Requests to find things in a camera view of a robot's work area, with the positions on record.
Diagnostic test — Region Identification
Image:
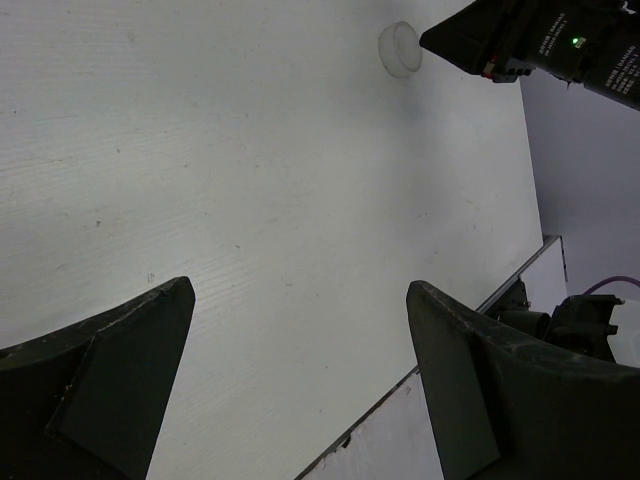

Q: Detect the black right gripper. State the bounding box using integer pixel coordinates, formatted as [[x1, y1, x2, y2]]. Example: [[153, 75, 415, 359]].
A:
[[419, 0, 639, 110]]

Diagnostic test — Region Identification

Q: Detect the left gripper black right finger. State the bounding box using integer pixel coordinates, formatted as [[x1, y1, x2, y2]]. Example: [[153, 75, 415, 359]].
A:
[[406, 281, 639, 479]]

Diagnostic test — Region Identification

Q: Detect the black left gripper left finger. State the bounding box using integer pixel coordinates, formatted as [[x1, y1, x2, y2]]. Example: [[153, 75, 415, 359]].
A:
[[1, 277, 195, 479]]

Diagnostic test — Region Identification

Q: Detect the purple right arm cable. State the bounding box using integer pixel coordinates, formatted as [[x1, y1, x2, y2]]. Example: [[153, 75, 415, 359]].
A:
[[582, 274, 640, 297]]

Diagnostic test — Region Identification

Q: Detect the small clear tape roll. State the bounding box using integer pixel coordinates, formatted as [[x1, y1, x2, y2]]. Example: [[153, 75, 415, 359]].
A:
[[378, 21, 423, 79]]

